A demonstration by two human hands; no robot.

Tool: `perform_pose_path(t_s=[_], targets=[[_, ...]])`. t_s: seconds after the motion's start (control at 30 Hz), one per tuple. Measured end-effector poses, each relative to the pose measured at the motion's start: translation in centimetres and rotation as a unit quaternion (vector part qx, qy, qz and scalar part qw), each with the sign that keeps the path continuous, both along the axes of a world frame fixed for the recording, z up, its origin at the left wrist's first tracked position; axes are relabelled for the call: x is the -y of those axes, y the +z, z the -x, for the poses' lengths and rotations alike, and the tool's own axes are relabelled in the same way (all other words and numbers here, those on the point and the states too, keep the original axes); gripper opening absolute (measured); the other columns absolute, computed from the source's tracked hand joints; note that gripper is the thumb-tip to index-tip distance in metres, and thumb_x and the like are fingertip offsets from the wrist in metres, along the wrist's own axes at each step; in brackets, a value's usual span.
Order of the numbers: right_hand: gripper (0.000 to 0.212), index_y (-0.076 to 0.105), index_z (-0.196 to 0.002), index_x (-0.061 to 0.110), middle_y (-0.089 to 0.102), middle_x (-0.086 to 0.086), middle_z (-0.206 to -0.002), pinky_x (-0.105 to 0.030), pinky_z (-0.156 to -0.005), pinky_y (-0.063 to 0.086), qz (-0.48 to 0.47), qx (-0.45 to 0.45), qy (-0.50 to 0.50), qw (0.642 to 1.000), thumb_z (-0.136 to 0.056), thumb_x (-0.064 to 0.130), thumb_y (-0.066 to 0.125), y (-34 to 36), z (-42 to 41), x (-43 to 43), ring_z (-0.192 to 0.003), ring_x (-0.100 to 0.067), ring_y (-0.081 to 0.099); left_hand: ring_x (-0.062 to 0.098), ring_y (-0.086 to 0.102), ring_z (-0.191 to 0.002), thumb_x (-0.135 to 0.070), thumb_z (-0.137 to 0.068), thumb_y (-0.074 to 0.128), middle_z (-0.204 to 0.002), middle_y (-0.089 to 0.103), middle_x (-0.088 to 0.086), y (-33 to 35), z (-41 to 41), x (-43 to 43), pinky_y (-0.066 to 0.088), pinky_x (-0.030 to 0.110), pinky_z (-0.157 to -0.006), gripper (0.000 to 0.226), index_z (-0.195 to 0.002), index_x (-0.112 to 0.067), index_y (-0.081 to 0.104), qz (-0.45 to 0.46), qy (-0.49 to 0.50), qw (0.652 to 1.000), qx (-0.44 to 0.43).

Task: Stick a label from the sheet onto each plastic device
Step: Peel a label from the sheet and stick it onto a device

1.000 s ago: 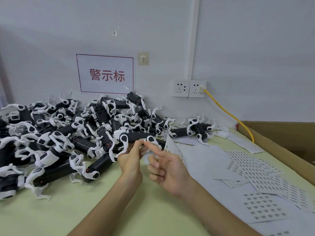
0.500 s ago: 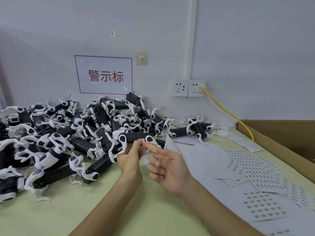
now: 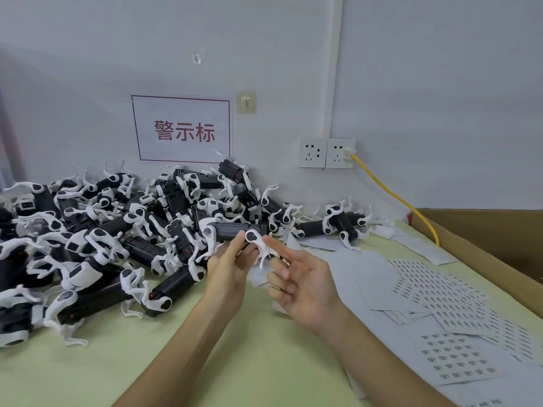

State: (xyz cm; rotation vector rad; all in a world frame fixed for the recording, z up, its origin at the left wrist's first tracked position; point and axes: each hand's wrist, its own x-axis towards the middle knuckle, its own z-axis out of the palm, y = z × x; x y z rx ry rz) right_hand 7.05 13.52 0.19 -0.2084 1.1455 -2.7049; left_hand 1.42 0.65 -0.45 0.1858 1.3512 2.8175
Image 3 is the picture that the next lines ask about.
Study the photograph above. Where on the person's right hand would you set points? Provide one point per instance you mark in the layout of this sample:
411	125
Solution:
316	288

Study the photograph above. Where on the person's left hand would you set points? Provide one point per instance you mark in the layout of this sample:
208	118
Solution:
225	277

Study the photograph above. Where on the person's left thumb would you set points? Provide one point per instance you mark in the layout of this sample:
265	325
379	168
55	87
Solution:
234	246

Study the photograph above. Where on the black handheld device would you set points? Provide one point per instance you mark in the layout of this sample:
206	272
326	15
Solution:
231	231

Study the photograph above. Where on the person's left forearm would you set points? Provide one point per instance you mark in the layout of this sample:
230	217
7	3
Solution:
182	351

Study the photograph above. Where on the person's right forearm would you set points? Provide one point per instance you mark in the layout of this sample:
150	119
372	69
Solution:
381	364

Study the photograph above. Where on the white sign with red border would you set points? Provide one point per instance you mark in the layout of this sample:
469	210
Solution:
182	129

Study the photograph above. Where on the pile of black-and-white gadgets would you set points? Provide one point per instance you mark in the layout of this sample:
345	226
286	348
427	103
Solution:
106	241

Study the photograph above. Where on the white plug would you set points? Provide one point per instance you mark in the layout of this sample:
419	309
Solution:
348	155

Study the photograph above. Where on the small white plastic bag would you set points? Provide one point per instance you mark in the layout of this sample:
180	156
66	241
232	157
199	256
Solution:
384	231

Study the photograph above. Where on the sheet of printed labels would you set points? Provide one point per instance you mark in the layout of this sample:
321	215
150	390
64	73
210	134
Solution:
466	317
517	336
460	359
432	281

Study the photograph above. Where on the brown cardboard box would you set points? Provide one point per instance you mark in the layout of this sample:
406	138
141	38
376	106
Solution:
488	241

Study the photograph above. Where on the white wall socket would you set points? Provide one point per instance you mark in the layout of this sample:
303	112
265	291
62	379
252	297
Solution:
312	152
337	154

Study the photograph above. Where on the square beige wall hook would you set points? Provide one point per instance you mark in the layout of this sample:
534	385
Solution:
246	102

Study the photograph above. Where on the small clear wall hook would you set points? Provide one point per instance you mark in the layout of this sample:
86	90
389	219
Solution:
196	58

